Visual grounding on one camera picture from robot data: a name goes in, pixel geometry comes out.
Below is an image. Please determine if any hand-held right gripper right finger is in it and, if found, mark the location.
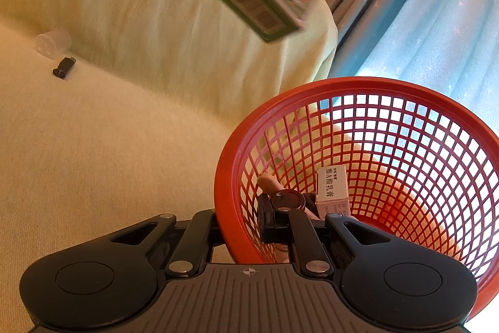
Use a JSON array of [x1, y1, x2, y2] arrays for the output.
[[257, 193, 396, 276]]

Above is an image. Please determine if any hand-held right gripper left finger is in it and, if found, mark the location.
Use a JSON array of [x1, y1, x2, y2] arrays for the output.
[[105, 209, 229, 277]]

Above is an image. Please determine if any round black lid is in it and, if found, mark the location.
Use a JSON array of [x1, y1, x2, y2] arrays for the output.
[[271, 189, 306, 211]]

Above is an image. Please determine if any white medicine box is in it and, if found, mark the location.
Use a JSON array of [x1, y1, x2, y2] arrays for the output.
[[315, 165, 352, 219]]

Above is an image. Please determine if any red plastic mesh basket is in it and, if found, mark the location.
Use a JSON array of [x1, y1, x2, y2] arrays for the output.
[[214, 76, 499, 318]]

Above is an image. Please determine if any yellow blanket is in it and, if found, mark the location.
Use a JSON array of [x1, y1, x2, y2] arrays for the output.
[[0, 0, 338, 322]]

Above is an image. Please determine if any clear plastic cup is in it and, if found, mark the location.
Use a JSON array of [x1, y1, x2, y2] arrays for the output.
[[34, 29, 73, 59]]

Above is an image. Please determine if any blue sheer curtain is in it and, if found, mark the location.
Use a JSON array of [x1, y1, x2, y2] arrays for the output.
[[327, 0, 499, 136]]

